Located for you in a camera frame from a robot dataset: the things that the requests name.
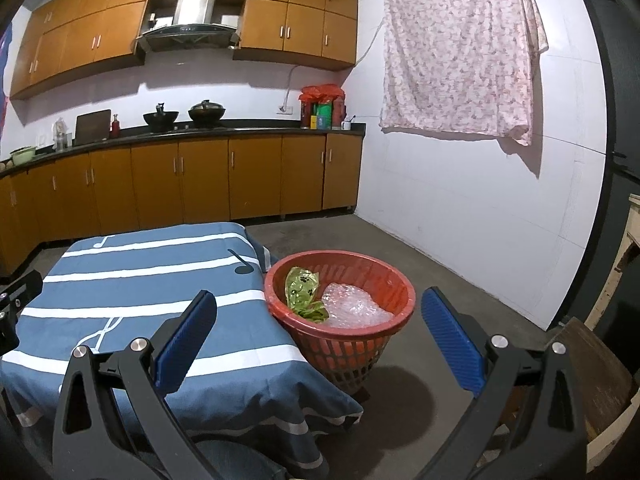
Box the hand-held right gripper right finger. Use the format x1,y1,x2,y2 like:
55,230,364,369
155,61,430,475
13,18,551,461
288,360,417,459
415,286,587,480

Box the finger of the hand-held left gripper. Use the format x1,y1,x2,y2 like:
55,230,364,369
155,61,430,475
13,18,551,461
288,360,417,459
0,269,44,311
0,310,21,356

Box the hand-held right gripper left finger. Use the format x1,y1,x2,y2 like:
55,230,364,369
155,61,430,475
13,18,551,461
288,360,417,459
52,290,221,480

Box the red plastic basket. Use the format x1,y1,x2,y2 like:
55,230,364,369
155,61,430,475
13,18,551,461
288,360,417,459
264,250,417,395

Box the clear plastic bag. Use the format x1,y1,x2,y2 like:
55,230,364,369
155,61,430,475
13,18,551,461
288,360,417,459
320,282,395,330

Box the olive green plastic bag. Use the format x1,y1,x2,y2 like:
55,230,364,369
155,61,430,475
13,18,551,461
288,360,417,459
285,266,321,313

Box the blue striped tablecloth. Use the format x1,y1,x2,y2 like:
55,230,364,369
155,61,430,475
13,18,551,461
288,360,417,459
0,221,365,480

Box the wooden chair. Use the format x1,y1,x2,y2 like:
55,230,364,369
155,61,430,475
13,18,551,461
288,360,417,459
545,195,640,471

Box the wooden lower kitchen cabinets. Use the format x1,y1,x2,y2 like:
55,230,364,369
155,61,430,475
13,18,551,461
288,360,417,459
0,132,365,276

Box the wooden kitchen cabinets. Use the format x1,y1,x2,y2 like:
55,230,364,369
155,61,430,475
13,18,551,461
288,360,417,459
10,0,360,101
0,132,365,276

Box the brown cutting board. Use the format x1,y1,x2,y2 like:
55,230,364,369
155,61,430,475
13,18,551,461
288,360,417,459
74,109,112,146

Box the magenta and blue cloth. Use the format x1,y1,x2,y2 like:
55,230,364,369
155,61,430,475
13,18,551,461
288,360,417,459
0,25,13,136

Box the black kitchen countertop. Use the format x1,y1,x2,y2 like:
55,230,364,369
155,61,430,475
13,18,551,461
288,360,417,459
0,119,366,176

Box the black wok with lid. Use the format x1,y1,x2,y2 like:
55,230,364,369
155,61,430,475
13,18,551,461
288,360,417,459
188,100,227,128

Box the red bag with boxes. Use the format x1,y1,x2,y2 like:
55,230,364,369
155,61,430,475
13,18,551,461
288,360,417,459
299,84,347,130

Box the pink floral hanging cloth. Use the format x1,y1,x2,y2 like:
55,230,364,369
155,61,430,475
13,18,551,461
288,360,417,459
378,0,549,147

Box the dark door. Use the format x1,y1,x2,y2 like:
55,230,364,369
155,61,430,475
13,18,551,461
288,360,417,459
565,0,640,321

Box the steel range hood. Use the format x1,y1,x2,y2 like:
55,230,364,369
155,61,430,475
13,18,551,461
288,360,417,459
135,0,241,53

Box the wooden upper kitchen cabinets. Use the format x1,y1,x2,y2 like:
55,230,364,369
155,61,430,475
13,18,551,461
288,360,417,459
10,0,360,101

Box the white cable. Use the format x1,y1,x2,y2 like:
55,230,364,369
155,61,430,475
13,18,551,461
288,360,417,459
284,16,387,107

